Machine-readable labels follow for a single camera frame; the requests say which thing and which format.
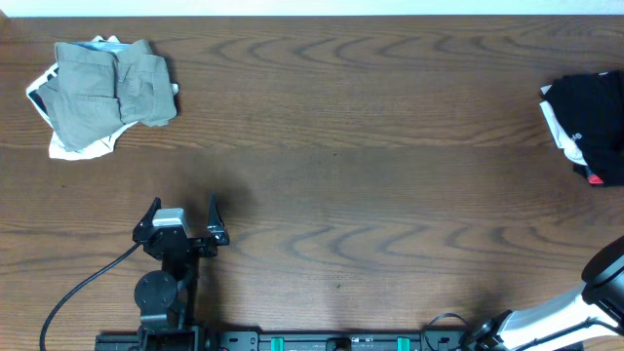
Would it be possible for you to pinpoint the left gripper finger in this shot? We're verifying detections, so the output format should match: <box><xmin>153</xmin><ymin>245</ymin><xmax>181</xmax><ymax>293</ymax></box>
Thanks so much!
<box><xmin>207</xmin><ymin>193</ymin><xmax>230</xmax><ymax>246</ymax></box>
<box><xmin>135</xmin><ymin>197</ymin><xmax>162</xmax><ymax>235</ymax></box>

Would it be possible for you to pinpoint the black t-shirt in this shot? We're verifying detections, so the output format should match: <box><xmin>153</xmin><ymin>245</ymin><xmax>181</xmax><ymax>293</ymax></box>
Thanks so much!
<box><xmin>547</xmin><ymin>70</ymin><xmax>623</xmax><ymax>186</ymax></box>

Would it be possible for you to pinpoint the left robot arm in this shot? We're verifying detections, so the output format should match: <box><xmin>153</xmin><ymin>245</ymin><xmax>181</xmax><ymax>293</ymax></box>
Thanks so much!
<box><xmin>133</xmin><ymin>194</ymin><xmax>230</xmax><ymax>350</ymax></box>

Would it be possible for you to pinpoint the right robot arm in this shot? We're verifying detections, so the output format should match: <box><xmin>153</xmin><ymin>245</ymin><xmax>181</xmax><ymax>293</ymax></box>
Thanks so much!
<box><xmin>462</xmin><ymin>238</ymin><xmax>623</xmax><ymax>351</ymax></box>

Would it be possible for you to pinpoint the white printed garment under khaki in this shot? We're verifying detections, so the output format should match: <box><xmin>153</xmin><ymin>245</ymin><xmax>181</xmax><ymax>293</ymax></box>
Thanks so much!
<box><xmin>25</xmin><ymin>34</ymin><xmax>180</xmax><ymax>162</ymax></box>

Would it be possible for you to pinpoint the khaki folded shirt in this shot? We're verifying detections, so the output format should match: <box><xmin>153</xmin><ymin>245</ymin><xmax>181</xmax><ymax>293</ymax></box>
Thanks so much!
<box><xmin>37</xmin><ymin>39</ymin><xmax>178</xmax><ymax>153</ymax></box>

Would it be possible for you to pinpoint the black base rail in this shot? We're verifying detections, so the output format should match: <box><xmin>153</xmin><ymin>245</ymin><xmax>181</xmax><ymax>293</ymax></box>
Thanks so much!
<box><xmin>95</xmin><ymin>327</ymin><xmax>479</xmax><ymax>351</ymax></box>

